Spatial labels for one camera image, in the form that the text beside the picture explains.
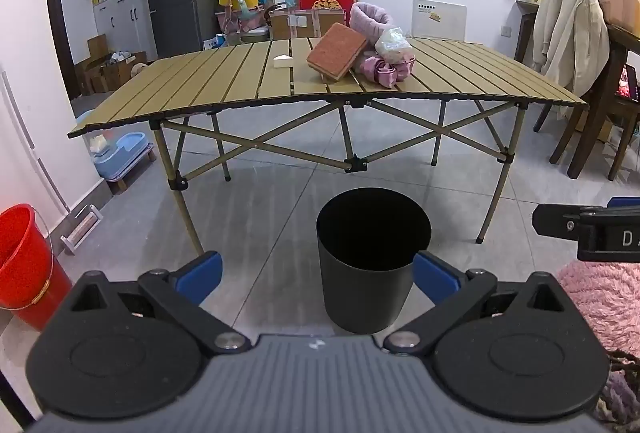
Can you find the pink satin headband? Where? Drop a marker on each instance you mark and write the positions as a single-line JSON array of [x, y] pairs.
[[385, 72]]

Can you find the mauve fluffy headband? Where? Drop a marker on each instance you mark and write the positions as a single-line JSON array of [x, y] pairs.
[[365, 20]]

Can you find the clear plastic bag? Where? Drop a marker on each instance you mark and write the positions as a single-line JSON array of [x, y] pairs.
[[395, 44]]

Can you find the dark wooden chair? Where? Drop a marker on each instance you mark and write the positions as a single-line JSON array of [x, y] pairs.
[[590, 128]]

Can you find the white lower cabinets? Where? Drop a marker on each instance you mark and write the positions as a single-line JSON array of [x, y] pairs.
[[125, 20]]

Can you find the red plastic bucket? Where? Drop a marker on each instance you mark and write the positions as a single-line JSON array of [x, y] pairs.
[[25, 263]]

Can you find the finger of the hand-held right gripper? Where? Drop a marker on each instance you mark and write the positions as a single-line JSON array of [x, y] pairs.
[[555, 220], [624, 202]]

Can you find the pink fuzzy rug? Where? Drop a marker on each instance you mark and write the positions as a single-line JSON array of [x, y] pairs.
[[605, 303]]

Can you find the open cardboard box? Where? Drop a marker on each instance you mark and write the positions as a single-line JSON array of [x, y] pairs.
[[120, 73]]

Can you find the dark wooden side table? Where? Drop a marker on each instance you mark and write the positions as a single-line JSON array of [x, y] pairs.
[[525, 20]]

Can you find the black round trash bin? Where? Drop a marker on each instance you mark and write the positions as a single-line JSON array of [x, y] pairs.
[[370, 293]]

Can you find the taped cardboard box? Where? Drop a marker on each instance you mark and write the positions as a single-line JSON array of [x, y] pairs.
[[300, 23]]

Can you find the dark brown door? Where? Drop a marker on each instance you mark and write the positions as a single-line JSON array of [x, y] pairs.
[[52, 13]]

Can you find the tan slatted folding table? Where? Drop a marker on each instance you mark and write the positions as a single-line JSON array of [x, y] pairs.
[[225, 83]]

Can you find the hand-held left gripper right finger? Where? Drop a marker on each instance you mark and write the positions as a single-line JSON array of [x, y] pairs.
[[435, 275]]

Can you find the pink storage basket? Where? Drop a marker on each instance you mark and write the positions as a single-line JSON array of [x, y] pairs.
[[242, 25]]

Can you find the red gift box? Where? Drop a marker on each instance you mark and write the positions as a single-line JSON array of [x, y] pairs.
[[325, 0]]

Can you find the flat cardboard carton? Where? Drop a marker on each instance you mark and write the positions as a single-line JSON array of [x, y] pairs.
[[97, 45]]

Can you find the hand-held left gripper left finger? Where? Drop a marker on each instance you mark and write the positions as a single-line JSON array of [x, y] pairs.
[[202, 275]]

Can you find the cream hooded jacket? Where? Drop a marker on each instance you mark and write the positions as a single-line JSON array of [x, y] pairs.
[[567, 23]]

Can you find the white foam block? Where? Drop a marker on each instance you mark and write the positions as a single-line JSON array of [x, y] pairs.
[[283, 61]]

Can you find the orange-brown sponge block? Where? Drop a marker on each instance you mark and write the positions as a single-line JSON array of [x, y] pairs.
[[336, 50]]

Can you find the white wall panel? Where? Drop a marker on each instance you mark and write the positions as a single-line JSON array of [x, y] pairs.
[[440, 18]]

